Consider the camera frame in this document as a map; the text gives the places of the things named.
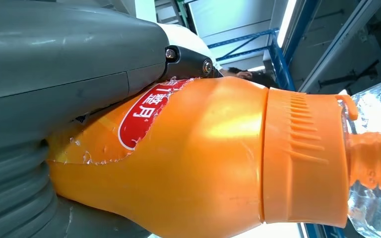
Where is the orange detergent bottle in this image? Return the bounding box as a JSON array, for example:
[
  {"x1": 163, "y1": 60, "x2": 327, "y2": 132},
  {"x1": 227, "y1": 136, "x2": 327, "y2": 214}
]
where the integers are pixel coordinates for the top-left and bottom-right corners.
[{"x1": 47, "y1": 73, "x2": 381, "y2": 238}]

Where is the blue metal rack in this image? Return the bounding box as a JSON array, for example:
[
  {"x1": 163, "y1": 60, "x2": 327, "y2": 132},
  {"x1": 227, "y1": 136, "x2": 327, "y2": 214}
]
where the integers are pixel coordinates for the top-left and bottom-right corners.
[{"x1": 207, "y1": 28, "x2": 296, "y2": 91}]

